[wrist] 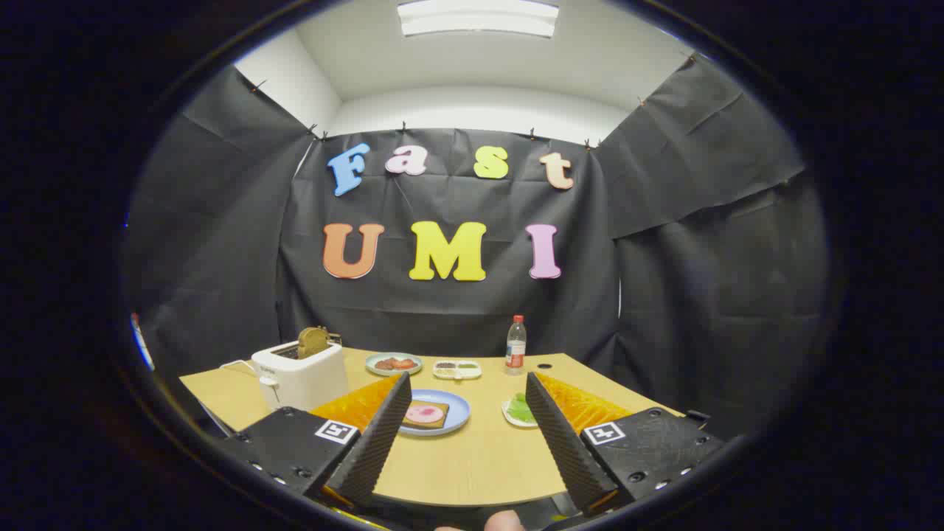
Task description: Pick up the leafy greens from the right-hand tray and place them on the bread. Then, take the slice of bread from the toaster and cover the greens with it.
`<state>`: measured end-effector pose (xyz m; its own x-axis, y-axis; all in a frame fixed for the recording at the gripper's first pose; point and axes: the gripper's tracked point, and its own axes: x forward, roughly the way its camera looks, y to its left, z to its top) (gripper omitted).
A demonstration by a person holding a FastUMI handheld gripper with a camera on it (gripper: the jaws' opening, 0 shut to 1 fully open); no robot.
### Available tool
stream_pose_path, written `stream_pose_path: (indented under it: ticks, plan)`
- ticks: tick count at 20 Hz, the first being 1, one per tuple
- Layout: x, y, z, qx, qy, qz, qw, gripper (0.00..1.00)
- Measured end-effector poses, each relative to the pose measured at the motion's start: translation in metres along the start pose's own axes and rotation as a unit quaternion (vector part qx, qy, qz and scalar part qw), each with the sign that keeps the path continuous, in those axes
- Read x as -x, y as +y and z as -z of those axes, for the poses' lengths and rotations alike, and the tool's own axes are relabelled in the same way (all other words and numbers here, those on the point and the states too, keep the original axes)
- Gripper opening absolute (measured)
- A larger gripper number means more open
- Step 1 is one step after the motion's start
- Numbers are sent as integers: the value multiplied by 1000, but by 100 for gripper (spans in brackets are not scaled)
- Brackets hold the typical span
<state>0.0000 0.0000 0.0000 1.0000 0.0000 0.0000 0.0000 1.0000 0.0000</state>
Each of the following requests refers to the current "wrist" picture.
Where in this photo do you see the clear bottle with red cap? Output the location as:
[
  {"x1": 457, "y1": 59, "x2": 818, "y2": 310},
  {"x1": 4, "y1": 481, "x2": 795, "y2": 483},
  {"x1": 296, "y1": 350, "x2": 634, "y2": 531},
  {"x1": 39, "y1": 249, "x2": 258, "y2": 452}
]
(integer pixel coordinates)
[{"x1": 505, "y1": 315, "x2": 527, "y2": 375}]

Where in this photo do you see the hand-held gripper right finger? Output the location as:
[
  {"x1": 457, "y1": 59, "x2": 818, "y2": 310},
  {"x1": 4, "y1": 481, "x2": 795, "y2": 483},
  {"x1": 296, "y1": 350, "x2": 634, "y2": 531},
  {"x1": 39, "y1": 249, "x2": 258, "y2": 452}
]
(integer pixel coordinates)
[{"x1": 525, "y1": 372, "x2": 728, "y2": 517}]

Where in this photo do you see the ceiling light panel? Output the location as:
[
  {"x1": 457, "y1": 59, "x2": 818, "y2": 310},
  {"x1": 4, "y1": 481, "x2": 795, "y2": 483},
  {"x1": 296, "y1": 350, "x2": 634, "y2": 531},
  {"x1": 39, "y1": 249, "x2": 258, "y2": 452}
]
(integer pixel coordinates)
[{"x1": 397, "y1": 0, "x2": 560, "y2": 39}]

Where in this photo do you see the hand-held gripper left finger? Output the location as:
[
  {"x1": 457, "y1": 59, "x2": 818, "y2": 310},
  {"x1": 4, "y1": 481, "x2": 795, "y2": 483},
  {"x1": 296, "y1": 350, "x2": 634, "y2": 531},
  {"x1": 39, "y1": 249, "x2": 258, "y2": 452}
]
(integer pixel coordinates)
[{"x1": 220, "y1": 372, "x2": 412, "y2": 513}]

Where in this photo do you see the white toaster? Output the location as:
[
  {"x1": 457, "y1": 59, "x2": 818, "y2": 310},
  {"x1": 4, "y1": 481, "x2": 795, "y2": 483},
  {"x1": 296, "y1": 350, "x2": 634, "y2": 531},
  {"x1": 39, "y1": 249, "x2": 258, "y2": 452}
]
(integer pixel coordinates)
[{"x1": 251, "y1": 341, "x2": 349, "y2": 412}]

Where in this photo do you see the black backdrop cloth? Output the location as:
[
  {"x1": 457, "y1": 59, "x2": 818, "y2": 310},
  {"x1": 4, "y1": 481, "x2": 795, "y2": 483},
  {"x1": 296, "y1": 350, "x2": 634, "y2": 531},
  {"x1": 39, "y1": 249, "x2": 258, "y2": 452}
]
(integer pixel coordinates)
[{"x1": 122, "y1": 55, "x2": 827, "y2": 443}]

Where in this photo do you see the white divided condiment dish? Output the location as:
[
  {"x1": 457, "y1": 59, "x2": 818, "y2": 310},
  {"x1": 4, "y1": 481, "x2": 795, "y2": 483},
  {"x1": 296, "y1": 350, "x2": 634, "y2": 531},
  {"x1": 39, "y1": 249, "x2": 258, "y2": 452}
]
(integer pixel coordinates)
[{"x1": 432, "y1": 359, "x2": 483, "y2": 381}]

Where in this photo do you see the grey-green plate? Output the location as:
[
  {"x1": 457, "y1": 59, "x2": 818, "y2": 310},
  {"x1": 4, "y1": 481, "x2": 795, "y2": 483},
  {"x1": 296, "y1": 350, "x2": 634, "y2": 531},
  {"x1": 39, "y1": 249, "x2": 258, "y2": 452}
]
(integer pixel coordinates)
[{"x1": 365, "y1": 352, "x2": 424, "y2": 377}]

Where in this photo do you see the toasted brown bread slice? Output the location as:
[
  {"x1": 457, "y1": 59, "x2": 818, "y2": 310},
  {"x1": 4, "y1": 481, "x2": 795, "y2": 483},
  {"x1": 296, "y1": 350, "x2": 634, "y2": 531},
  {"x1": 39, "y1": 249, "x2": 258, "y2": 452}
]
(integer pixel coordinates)
[{"x1": 298, "y1": 327, "x2": 330, "y2": 360}]

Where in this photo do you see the small white plate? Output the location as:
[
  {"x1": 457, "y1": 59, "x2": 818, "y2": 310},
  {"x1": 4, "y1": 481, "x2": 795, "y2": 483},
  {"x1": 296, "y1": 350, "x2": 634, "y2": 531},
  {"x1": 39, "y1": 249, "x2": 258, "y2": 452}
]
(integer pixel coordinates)
[{"x1": 501, "y1": 393, "x2": 539, "y2": 429}]

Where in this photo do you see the red and white object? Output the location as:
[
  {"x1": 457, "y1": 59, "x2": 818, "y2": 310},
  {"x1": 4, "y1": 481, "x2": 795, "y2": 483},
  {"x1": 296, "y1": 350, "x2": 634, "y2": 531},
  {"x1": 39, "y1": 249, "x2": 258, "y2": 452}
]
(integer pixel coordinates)
[{"x1": 131, "y1": 313, "x2": 156, "y2": 372}]

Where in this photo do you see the dark bread slice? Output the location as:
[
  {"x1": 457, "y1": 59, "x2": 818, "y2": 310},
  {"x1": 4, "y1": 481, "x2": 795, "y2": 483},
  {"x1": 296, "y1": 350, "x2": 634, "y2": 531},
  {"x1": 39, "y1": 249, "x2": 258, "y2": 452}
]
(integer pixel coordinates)
[{"x1": 402, "y1": 400, "x2": 451, "y2": 431}]

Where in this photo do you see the blue plate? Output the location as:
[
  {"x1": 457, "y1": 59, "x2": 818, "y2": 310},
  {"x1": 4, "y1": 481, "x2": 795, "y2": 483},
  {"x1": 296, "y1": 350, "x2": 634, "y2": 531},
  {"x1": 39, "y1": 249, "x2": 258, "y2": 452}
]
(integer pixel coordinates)
[{"x1": 398, "y1": 389, "x2": 471, "y2": 437}]

